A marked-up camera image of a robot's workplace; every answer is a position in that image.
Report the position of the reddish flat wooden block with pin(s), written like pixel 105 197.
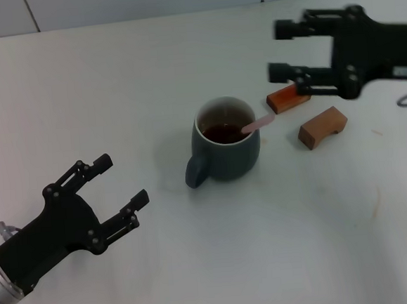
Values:
pixel 282 100

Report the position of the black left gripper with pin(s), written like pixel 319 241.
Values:
pixel 55 234

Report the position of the dark brown tea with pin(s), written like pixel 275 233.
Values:
pixel 223 133

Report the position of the grey ceramic cup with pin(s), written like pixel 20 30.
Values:
pixel 228 157

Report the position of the light arched wooden block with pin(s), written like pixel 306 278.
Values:
pixel 316 129

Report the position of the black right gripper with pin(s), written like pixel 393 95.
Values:
pixel 374 43

